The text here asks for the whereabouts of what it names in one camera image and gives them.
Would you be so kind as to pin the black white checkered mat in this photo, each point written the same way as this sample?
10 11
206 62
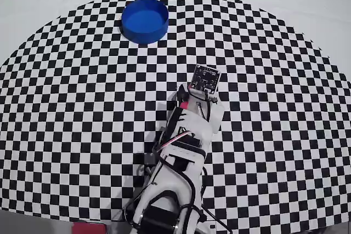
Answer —
274 108

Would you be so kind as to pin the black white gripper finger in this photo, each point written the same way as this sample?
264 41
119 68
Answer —
183 94

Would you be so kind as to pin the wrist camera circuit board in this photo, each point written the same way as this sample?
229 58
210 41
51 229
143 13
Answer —
205 79

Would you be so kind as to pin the red flat object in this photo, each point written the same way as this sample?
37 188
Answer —
89 228

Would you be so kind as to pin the blue round box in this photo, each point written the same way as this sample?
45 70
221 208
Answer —
142 20

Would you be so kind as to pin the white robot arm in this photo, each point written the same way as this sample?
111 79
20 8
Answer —
175 184

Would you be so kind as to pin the red tape patch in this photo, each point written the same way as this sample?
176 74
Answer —
184 105

